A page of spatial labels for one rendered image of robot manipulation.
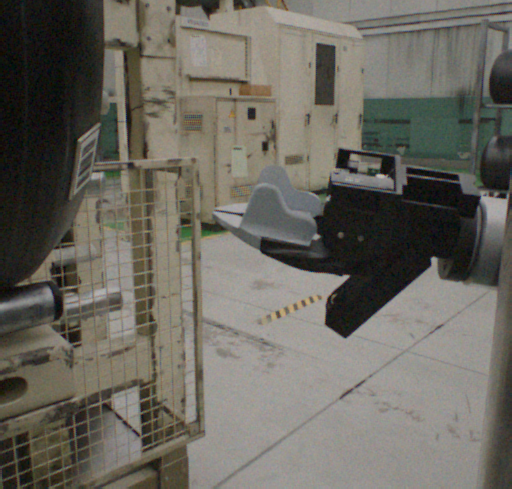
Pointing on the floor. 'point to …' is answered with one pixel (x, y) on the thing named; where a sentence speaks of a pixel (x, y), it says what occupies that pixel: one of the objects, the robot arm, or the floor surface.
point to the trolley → (492, 181)
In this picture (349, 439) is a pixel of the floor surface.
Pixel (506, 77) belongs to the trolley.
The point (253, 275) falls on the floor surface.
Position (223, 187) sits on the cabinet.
